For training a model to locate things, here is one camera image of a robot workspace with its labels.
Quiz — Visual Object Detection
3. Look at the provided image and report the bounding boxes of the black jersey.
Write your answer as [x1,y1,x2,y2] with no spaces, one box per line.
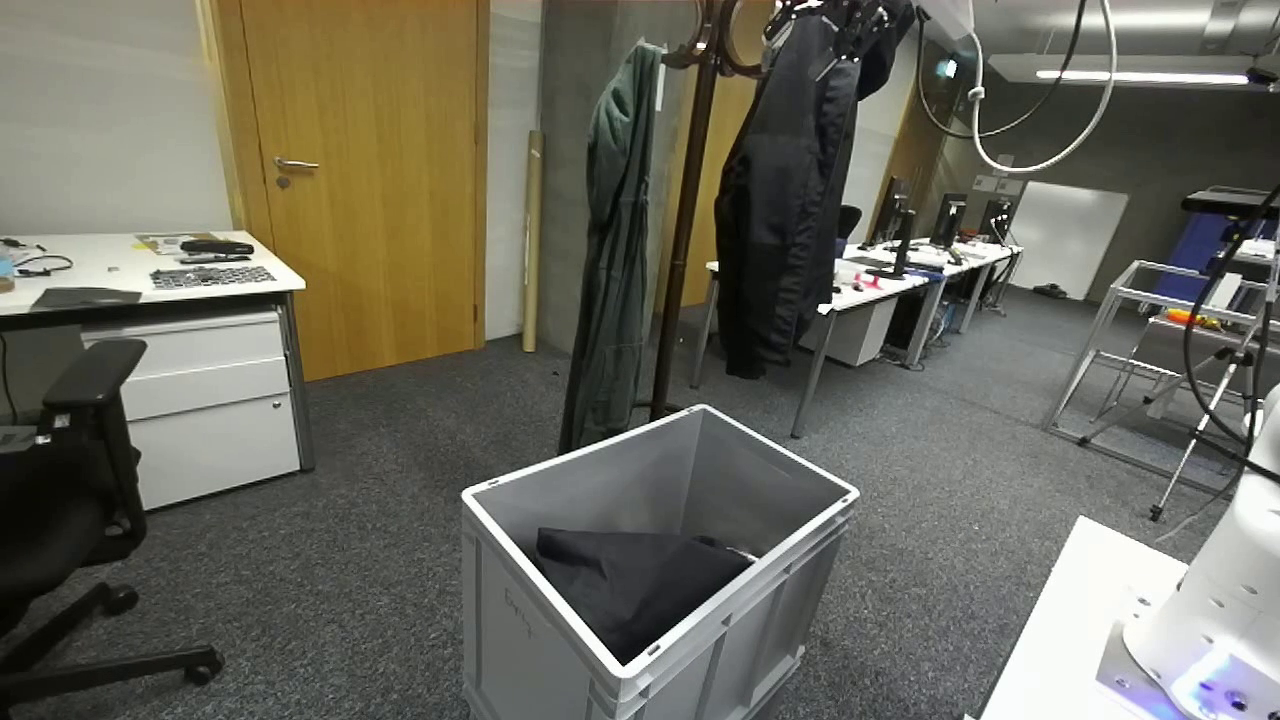
[532,524,754,668]

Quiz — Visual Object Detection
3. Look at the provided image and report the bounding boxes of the grey plastic container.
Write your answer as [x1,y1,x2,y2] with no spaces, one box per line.
[456,400,865,720]

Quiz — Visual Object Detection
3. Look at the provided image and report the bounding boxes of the green coat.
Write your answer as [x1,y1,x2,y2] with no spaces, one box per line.
[555,42,666,455]

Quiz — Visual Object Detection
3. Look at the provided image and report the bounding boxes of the brown wooden coat rack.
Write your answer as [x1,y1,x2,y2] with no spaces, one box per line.
[648,0,776,426]

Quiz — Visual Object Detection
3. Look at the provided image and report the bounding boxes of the white under-desk cabinet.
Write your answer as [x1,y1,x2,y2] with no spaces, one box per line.
[797,291,900,372]

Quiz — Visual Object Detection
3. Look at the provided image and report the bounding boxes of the black jacket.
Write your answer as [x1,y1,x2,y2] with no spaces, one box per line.
[710,0,920,385]

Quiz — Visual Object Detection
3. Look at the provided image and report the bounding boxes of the long white desk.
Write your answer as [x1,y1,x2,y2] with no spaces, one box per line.
[698,237,1028,446]

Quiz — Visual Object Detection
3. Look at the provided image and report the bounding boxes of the black computer monitor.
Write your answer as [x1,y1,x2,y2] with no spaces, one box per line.
[877,197,925,277]

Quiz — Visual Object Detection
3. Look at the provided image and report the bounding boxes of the wooden door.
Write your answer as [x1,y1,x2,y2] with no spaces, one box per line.
[213,0,492,389]

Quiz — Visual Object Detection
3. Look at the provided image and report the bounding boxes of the black keyboard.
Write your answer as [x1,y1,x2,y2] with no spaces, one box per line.
[148,259,278,291]

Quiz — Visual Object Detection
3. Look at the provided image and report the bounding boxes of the small black desk device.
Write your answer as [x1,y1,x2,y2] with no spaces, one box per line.
[174,234,259,264]

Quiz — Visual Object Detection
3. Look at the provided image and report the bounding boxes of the whiteboard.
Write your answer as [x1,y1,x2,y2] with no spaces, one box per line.
[1004,177,1131,303]

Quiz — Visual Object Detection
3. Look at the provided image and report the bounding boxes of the white drawer cabinet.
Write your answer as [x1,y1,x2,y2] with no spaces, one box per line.
[75,301,319,517]

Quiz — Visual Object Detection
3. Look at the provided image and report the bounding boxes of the white robot table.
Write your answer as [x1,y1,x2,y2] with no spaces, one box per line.
[974,517,1280,720]

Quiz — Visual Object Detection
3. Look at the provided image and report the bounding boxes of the grey metal cart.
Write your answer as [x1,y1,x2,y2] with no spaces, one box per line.
[1052,256,1265,528]

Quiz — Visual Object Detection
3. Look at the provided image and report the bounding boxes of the white office desk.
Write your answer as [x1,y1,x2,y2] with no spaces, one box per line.
[0,230,312,326]

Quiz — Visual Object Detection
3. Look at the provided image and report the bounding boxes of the black desk pad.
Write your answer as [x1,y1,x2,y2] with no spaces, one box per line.
[27,282,144,319]

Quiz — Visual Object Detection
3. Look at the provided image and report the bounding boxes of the blue cabinet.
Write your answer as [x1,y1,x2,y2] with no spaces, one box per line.
[1163,185,1280,317]

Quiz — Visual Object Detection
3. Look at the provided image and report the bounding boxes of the long ceiling light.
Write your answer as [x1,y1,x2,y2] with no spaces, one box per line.
[1037,64,1254,92]

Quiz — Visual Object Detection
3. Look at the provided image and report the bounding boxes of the black office chair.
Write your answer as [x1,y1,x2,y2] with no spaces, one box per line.
[0,333,229,711]

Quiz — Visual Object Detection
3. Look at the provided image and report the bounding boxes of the silver door handle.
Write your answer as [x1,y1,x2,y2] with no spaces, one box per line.
[268,151,322,190]

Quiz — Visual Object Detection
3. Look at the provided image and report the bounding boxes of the white cable loop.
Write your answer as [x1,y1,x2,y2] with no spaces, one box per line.
[915,0,1122,179]

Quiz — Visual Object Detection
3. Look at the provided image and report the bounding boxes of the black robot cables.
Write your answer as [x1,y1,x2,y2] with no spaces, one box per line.
[1175,185,1280,484]

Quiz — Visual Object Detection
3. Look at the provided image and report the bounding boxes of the black cable loop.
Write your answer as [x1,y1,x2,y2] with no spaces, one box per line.
[0,237,75,282]

